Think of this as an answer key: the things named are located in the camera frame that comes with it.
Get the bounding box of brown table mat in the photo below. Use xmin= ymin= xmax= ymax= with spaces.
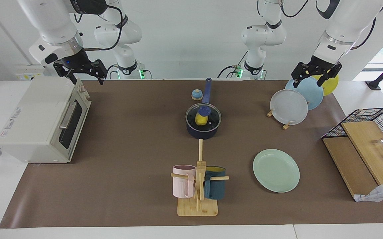
xmin=0 ymin=79 xmax=383 ymax=229

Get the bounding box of dark blue pot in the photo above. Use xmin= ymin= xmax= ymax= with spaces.
xmin=185 ymin=78 xmax=222 ymax=139

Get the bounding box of light wooden board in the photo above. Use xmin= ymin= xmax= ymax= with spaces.
xmin=341 ymin=121 xmax=383 ymax=186

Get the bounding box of pink mug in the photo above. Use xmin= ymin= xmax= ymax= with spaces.
xmin=172 ymin=165 xmax=197 ymax=199

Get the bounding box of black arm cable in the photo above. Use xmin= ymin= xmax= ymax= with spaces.
xmin=278 ymin=0 xmax=310 ymax=18
xmin=75 ymin=5 xmax=125 ymax=52

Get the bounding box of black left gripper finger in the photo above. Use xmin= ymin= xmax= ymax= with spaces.
xmin=318 ymin=63 xmax=342 ymax=87
xmin=291 ymin=62 xmax=311 ymax=88

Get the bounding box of wooden mug rack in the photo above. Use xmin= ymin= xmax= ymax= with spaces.
xmin=170 ymin=139 xmax=229 ymax=217

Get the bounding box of light green plate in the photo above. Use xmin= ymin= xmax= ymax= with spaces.
xmin=253 ymin=149 xmax=300 ymax=193

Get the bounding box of wooden plate rack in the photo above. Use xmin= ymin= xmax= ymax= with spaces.
xmin=267 ymin=108 xmax=292 ymax=130

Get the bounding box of dark teal mug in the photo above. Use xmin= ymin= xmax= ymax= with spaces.
xmin=204 ymin=166 xmax=226 ymax=200

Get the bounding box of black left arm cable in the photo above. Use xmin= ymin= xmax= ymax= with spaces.
xmin=278 ymin=0 xmax=310 ymax=18

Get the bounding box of glass lid blue knob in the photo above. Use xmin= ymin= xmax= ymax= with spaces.
xmin=186 ymin=103 xmax=222 ymax=132

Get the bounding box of light blue plate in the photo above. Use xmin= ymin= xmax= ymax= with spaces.
xmin=285 ymin=77 xmax=324 ymax=111

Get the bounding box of white toaster oven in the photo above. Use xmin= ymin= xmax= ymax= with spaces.
xmin=0 ymin=77 xmax=92 ymax=163

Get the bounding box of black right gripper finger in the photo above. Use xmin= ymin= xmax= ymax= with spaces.
xmin=53 ymin=61 xmax=78 ymax=85
xmin=91 ymin=60 xmax=108 ymax=85

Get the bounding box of grey plate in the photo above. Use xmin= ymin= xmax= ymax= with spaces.
xmin=270 ymin=89 xmax=309 ymax=126

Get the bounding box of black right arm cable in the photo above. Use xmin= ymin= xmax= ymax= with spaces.
xmin=75 ymin=5 xmax=125 ymax=52

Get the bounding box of white power strip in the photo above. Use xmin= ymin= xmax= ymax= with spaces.
xmin=15 ymin=64 xmax=47 ymax=81

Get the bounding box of yellow plate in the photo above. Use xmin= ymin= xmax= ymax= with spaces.
xmin=313 ymin=74 xmax=339 ymax=97

